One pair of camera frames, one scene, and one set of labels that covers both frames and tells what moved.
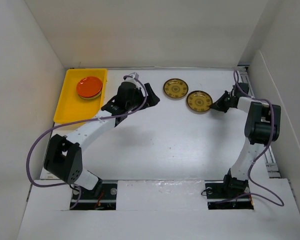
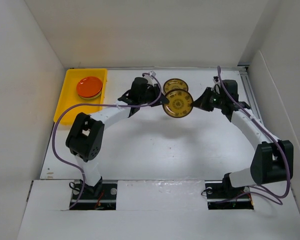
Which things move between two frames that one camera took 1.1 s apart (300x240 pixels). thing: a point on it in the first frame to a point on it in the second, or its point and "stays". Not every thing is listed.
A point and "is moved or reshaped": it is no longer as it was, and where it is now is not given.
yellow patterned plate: x=175 y=89 stays
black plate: x=91 y=97 stays
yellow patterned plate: x=198 y=102 is moved or reshaped
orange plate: x=89 y=86 stays
